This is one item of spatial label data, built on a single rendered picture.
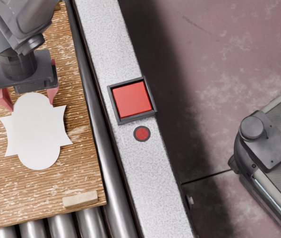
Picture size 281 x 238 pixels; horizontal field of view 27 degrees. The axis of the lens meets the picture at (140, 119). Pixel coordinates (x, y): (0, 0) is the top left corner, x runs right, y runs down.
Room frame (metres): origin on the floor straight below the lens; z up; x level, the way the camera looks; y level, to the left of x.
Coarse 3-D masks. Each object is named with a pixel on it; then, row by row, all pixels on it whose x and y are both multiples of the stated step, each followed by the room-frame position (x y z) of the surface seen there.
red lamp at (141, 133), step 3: (138, 129) 0.39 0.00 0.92; (141, 129) 0.39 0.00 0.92; (144, 129) 0.39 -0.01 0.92; (138, 132) 0.38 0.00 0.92; (141, 132) 0.38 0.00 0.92; (144, 132) 0.38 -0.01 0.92; (147, 132) 0.38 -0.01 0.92; (138, 135) 0.37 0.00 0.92; (141, 135) 0.37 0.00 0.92; (144, 135) 0.37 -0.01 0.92; (147, 135) 0.37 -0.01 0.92; (141, 138) 0.37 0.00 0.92; (144, 138) 0.37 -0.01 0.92
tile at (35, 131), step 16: (32, 96) 0.43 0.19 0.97; (16, 112) 0.40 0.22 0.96; (32, 112) 0.40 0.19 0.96; (48, 112) 0.40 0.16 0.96; (64, 112) 0.41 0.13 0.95; (16, 128) 0.38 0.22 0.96; (32, 128) 0.37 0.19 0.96; (48, 128) 0.37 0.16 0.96; (64, 128) 0.37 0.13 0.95; (16, 144) 0.35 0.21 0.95; (32, 144) 0.35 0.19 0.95; (48, 144) 0.35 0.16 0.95; (64, 144) 0.35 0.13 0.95; (32, 160) 0.32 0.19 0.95; (48, 160) 0.32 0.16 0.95
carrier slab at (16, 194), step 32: (64, 32) 0.58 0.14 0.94; (64, 64) 0.51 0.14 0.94; (64, 96) 0.44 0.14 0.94; (0, 128) 0.38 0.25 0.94; (0, 160) 0.33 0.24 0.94; (64, 160) 0.32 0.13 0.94; (96, 160) 0.32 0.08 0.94; (0, 192) 0.27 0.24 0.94; (32, 192) 0.27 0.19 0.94; (64, 192) 0.27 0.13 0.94; (0, 224) 0.21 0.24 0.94
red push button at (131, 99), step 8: (120, 88) 0.46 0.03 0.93; (128, 88) 0.46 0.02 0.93; (136, 88) 0.46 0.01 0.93; (144, 88) 0.46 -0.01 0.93; (120, 96) 0.45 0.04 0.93; (128, 96) 0.45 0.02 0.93; (136, 96) 0.45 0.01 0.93; (144, 96) 0.44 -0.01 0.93; (120, 104) 0.43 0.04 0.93; (128, 104) 0.43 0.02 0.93; (136, 104) 0.43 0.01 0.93; (144, 104) 0.43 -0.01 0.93; (120, 112) 0.41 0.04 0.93; (128, 112) 0.41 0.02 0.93; (136, 112) 0.41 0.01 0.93
